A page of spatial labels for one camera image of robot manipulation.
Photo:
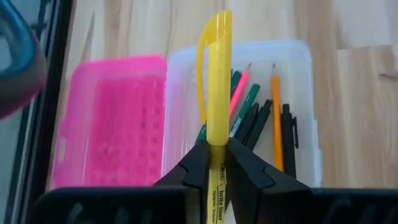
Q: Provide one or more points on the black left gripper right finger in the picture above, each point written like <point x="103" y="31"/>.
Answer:
<point x="248" y="180"/>

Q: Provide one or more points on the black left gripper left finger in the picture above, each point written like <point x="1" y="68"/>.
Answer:
<point x="194" y="174"/>

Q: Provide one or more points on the black clip pen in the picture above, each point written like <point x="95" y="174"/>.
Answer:
<point x="287" y="140"/>

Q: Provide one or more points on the thick black pen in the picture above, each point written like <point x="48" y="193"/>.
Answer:
<point x="261" y="121"/>
<point x="248" y="121"/>

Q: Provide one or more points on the orange pencil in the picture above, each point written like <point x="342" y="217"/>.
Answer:
<point x="276" y="124"/>

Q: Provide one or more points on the yellow highlighter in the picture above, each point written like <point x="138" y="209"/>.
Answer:
<point x="219" y="93"/>

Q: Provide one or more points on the pink pencil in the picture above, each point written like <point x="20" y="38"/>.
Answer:
<point x="241" y="90"/>

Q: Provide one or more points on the pink plastic box lid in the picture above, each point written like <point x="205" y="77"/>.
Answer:
<point x="109" y="124"/>

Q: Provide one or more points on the clear plastic supply box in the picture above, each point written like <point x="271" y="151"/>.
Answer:
<point x="304" y="93"/>

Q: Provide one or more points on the black aluminium table frame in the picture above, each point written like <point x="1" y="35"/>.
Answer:
<point x="43" y="149"/>

